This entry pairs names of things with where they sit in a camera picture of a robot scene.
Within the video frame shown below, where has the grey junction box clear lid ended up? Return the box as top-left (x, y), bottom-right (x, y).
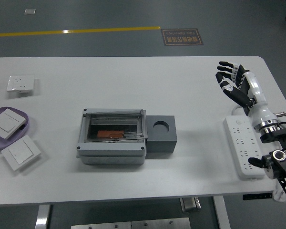
top-left (76, 108), bottom-right (148, 165)

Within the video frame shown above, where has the black table control panel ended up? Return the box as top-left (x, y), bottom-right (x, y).
top-left (243, 194), bottom-right (273, 200)

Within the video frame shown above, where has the metal bracket under table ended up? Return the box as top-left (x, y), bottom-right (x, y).
top-left (180, 197), bottom-right (202, 212)

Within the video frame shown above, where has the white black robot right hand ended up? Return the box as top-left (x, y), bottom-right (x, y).
top-left (215, 61), bottom-right (278, 129)

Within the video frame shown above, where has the white wall switch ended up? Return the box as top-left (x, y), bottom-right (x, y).
top-left (0, 135), bottom-right (41, 171)
top-left (0, 107), bottom-right (27, 140)

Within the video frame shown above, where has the steel base plate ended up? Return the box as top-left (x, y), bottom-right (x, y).
top-left (71, 221), bottom-right (132, 229)
top-left (131, 217), bottom-right (191, 229)

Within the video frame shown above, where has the white wall socket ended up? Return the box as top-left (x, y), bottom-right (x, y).
top-left (6, 75), bottom-right (36, 93)

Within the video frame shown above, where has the dark grey cube with hole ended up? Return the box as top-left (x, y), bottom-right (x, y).
top-left (146, 114), bottom-right (177, 154)

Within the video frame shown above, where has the white power strip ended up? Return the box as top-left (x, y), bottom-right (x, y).
top-left (223, 115), bottom-right (267, 181)

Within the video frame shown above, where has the orange cylinder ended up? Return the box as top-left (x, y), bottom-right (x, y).
top-left (97, 130), bottom-right (125, 139)

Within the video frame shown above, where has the white table leg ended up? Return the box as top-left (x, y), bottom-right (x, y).
top-left (212, 196), bottom-right (231, 229)

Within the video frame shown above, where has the white power strip cord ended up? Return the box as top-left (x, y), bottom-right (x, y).
top-left (231, 96), bottom-right (286, 202)

